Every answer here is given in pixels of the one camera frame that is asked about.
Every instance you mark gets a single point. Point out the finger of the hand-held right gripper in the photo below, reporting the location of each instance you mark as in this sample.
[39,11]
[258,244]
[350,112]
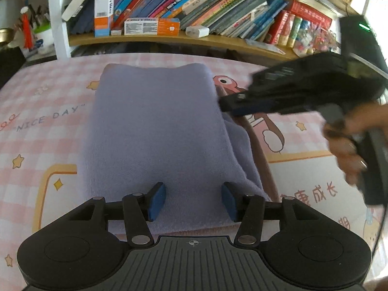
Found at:
[242,101]

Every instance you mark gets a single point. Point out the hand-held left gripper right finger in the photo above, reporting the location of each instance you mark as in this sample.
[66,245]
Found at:
[229,200]

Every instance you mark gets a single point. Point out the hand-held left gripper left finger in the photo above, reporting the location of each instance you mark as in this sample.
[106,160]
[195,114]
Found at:
[156,200]

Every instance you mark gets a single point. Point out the purple and pink sweater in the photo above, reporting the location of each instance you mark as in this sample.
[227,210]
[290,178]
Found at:
[151,127]

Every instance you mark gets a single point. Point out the person's right hand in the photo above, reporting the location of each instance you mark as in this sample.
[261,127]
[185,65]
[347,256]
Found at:
[342,154]

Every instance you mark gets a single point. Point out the colourful floral bag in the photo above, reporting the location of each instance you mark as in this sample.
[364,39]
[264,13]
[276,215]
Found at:
[315,41]

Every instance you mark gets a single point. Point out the white charger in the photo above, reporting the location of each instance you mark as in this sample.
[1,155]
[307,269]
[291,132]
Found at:
[197,31]

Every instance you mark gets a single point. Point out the row of colourful books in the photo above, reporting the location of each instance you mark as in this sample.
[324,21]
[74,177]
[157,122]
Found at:
[212,3]

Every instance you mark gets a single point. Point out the long orange and white box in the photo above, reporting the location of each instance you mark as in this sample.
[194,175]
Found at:
[151,26]

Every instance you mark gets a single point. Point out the pink checked printed bed sheet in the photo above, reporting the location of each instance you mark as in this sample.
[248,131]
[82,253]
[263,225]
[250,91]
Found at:
[45,103]

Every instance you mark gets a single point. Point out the orange and white upright box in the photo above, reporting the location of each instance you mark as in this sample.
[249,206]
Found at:
[104,12]

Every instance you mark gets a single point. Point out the white tub with green lid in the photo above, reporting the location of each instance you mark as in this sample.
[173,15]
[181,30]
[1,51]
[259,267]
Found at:
[44,41]

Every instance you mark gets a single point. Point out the black box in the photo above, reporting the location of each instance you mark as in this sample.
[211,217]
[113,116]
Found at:
[10,66]

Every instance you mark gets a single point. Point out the red tassel ornament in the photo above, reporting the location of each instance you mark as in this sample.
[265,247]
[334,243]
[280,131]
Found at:
[27,33]

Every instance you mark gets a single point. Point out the bunch of pens and brushes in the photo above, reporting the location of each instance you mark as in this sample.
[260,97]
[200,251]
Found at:
[38,13]

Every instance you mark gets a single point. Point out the brass bowl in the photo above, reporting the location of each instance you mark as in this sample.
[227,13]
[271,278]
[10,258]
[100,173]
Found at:
[6,36]

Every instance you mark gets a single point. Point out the white shelf post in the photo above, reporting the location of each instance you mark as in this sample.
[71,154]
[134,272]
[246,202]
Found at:
[59,21]

